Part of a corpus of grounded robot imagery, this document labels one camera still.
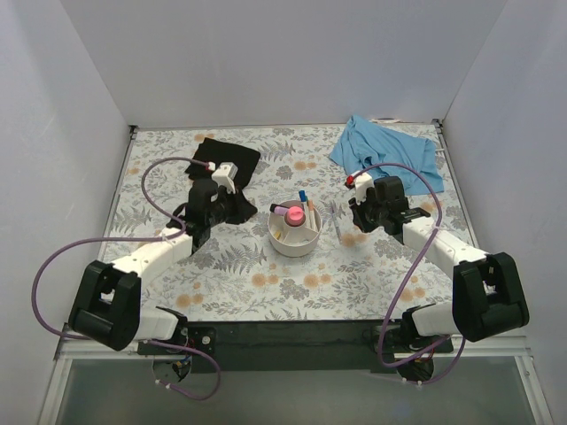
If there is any orange capped white marker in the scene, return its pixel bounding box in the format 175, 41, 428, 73
307, 199, 318, 232

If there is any blue capped white marker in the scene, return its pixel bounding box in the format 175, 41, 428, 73
299, 190, 309, 223

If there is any pink capped small bottle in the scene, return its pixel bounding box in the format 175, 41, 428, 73
284, 205, 306, 228

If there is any purple highlighter pink cap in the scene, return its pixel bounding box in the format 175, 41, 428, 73
269, 204, 289, 216

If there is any white round divided organizer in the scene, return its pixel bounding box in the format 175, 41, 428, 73
268, 200, 322, 258

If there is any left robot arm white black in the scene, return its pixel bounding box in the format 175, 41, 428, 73
68, 179, 242, 354

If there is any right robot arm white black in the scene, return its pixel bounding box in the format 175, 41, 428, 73
346, 173, 530, 352

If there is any black folded cloth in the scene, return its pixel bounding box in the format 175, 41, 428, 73
185, 137, 260, 225

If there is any blue cloth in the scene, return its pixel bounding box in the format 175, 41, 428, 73
330, 115, 445, 196

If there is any floral patterned table mat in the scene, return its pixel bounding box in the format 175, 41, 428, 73
102, 126, 452, 321

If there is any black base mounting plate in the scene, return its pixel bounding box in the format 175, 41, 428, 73
136, 318, 458, 373

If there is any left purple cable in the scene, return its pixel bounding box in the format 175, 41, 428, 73
32, 157, 221, 402

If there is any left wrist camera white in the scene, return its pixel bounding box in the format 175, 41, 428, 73
207, 162, 238, 194

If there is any aluminium frame rail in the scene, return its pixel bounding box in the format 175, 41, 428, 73
55, 321, 532, 360

